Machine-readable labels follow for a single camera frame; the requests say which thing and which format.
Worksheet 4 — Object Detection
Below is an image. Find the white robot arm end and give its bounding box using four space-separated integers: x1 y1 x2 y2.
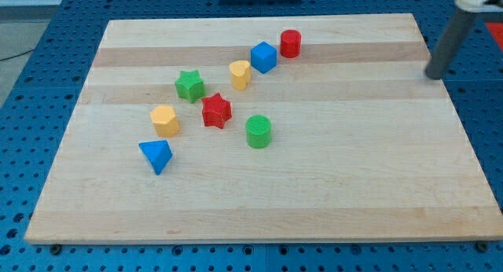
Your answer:
454 0 502 13

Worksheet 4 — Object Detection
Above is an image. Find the blue cube block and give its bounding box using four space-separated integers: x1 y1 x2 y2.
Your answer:
250 42 277 74

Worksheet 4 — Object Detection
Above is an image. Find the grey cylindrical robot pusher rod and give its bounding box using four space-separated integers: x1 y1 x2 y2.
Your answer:
424 9 477 80

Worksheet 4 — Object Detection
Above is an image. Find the red cylinder block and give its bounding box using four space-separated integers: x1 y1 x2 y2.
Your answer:
280 29 302 58

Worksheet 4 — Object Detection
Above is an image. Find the red patch on table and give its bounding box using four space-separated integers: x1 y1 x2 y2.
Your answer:
485 22 503 50

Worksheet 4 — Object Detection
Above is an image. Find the blue triangle block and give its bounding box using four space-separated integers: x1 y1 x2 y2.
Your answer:
138 140 173 175

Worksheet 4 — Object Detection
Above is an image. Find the red star block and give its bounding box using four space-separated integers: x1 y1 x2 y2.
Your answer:
201 93 232 129

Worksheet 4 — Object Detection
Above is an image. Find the yellow heart block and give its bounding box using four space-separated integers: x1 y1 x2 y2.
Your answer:
229 61 252 91

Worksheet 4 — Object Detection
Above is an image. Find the yellow hexagon block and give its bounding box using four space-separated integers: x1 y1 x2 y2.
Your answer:
150 105 180 138

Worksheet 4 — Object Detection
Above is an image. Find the green star block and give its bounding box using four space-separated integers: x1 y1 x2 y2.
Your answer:
174 70 206 104

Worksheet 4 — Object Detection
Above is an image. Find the black cable on floor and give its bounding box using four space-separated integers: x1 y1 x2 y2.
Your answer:
0 48 36 63

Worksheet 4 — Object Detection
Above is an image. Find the green cylinder block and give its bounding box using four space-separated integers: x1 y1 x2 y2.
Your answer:
245 115 271 149

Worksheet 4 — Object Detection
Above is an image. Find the wooden board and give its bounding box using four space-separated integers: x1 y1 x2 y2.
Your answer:
25 13 502 244

